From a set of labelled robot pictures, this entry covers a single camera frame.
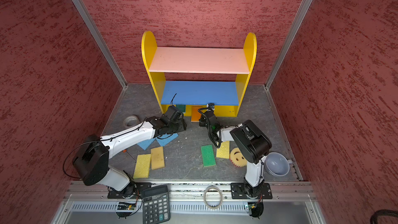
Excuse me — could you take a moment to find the yellow sponge left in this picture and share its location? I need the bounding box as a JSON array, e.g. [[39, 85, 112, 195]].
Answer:
[[133, 154, 151, 179]]

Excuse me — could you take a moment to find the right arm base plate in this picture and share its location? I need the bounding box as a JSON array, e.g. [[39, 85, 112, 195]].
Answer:
[[231, 183, 273, 200]]

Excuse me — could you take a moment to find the clear tape ring front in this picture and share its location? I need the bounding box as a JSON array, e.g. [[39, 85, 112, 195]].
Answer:
[[203, 185, 224, 210]]

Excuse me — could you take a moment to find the bright green sponge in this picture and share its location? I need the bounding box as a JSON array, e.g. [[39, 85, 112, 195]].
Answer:
[[201, 145, 216, 168]]

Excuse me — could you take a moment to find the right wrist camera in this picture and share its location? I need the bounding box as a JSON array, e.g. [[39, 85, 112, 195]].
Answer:
[[207, 103, 215, 110]]

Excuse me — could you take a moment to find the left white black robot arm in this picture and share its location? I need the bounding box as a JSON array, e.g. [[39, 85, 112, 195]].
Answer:
[[72, 105, 187, 199]]

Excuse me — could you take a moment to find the black cable loop corner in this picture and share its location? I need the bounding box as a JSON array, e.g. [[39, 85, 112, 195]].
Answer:
[[370, 209, 398, 224]]

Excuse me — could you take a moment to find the yellow smiley face sponge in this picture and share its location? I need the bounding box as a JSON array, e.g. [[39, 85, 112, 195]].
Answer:
[[230, 147, 247, 167]]

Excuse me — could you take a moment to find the dark green scouring sponge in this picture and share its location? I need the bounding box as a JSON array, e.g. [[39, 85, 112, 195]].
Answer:
[[176, 105, 186, 113]]

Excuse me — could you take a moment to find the tan yellow sponge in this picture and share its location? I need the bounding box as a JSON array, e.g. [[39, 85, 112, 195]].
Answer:
[[151, 146, 165, 170]]

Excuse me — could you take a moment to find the yellow pink blue shelf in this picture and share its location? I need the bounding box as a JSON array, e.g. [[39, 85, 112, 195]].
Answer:
[[141, 31, 258, 117]]

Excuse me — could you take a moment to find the blue sponge far left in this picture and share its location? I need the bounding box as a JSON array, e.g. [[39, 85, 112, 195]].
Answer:
[[137, 138, 156, 150]]

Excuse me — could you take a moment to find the black desk calculator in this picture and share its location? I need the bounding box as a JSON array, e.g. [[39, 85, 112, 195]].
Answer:
[[142, 185, 171, 224]]

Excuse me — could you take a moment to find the blue sponge centre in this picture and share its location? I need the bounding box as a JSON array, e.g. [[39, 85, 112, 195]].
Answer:
[[156, 133, 178, 147]]

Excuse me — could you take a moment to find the orange sponge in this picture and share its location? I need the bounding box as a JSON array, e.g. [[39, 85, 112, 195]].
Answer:
[[191, 105, 202, 122]]

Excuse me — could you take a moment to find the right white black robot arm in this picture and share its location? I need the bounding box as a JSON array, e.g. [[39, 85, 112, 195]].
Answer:
[[198, 107, 272, 199]]

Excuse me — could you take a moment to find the blue sponge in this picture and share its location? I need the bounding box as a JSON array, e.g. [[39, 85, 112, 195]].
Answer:
[[156, 133, 178, 147], [137, 138, 156, 150]]

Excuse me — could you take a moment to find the small circuit board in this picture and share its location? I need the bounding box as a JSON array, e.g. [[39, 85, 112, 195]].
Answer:
[[117, 202, 136, 211], [248, 202, 264, 212]]

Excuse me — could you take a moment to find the red handled screwdriver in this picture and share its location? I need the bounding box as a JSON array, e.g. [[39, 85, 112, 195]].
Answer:
[[123, 149, 136, 162]]

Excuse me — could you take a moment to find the right small circuit board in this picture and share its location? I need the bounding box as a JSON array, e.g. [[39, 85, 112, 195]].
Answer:
[[248, 202, 264, 212]]

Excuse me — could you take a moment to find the clear tape roll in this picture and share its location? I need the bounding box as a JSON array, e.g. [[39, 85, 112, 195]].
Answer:
[[123, 115, 141, 129]]

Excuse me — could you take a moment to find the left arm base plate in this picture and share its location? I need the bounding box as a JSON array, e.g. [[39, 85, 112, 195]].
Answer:
[[107, 182, 152, 199]]

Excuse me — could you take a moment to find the left small circuit board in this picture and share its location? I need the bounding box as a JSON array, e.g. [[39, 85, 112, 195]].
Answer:
[[117, 202, 136, 211]]

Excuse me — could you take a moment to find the yellow sponge right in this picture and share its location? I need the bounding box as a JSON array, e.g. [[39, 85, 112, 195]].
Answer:
[[216, 141, 230, 159]]

